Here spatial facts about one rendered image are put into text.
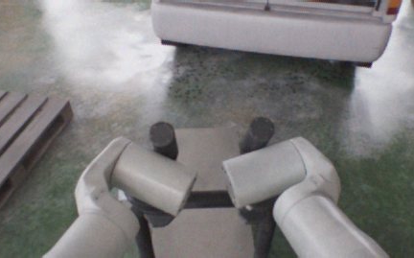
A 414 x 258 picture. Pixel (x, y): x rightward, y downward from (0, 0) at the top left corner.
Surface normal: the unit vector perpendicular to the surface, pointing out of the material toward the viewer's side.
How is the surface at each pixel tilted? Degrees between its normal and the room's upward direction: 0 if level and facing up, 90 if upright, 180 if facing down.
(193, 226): 0
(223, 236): 0
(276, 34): 87
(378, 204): 0
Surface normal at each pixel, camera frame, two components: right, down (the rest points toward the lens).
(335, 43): -0.15, 0.66
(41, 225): 0.00, -0.74
